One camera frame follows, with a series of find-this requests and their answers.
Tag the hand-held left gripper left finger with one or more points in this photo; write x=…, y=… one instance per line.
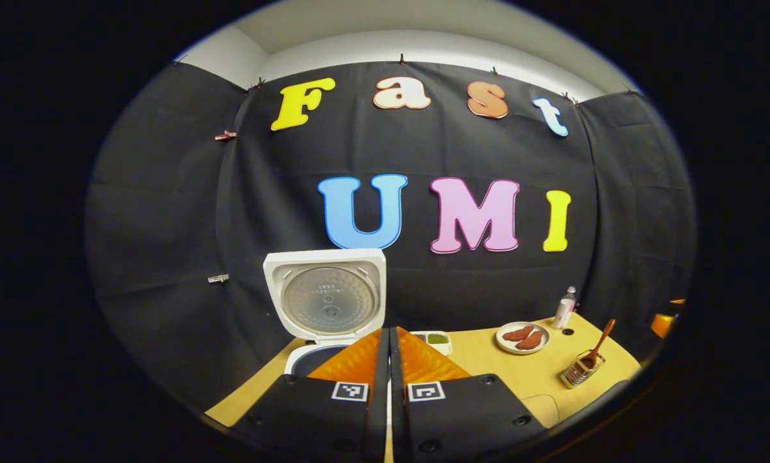
x=377, y=418

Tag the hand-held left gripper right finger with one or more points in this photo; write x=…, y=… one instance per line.
x=397, y=418

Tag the brown wooden spoon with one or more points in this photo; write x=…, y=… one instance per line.
x=600, y=344

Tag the white rice cooker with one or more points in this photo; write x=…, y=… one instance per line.
x=323, y=299

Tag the white divided bean dish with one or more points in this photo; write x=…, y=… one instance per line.
x=437, y=339

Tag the small pink label bottle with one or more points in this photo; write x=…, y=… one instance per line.
x=563, y=315

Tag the white round plate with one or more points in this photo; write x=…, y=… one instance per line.
x=504, y=346

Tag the red meat slice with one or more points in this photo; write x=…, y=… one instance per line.
x=530, y=341
x=518, y=333

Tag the white clothespin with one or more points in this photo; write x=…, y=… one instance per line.
x=218, y=278

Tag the black backdrop cloth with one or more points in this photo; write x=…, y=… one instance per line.
x=423, y=148

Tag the red clothespin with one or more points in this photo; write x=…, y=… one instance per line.
x=226, y=136

